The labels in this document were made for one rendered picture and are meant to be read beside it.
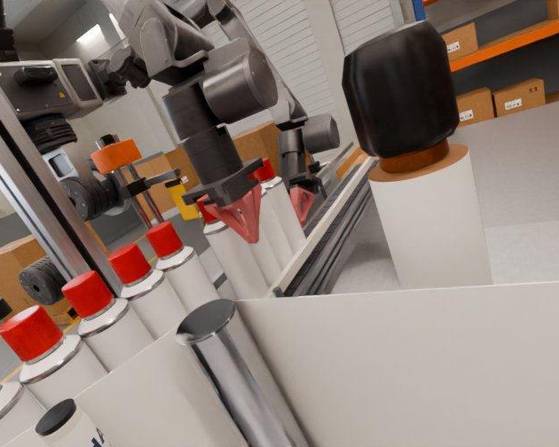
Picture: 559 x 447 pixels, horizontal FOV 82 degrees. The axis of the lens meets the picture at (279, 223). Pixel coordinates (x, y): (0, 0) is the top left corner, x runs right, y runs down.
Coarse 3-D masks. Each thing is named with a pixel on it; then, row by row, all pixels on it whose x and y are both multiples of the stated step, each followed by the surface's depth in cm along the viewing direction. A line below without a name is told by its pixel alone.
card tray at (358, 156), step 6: (354, 150) 137; (360, 150) 140; (354, 156) 135; (360, 156) 138; (366, 156) 134; (348, 162) 128; (354, 162) 133; (360, 162) 129; (342, 168) 123; (348, 168) 128; (342, 174) 122
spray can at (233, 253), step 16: (208, 224) 46; (224, 224) 45; (208, 240) 47; (224, 240) 45; (240, 240) 46; (224, 256) 46; (240, 256) 46; (224, 272) 48; (240, 272) 47; (256, 272) 48; (240, 288) 48; (256, 288) 48
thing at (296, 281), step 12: (372, 168) 100; (348, 180) 98; (360, 180) 93; (336, 192) 91; (348, 204) 80; (336, 216) 75; (312, 228) 74; (324, 240) 66; (312, 252) 64; (300, 276) 57; (288, 288) 55
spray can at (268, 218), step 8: (248, 176) 52; (264, 192) 54; (264, 200) 53; (264, 208) 54; (272, 208) 55; (264, 216) 54; (272, 216) 55; (264, 224) 54; (272, 224) 55; (280, 224) 57; (264, 232) 55; (272, 232) 55; (280, 232) 56; (272, 240) 55; (280, 240) 56; (272, 248) 56; (280, 248) 56; (288, 248) 57; (280, 256) 56; (288, 256) 57; (280, 264) 57
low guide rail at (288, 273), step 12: (360, 168) 92; (348, 192) 79; (336, 204) 73; (324, 216) 68; (324, 228) 66; (312, 240) 61; (300, 252) 57; (288, 264) 55; (300, 264) 56; (288, 276) 53
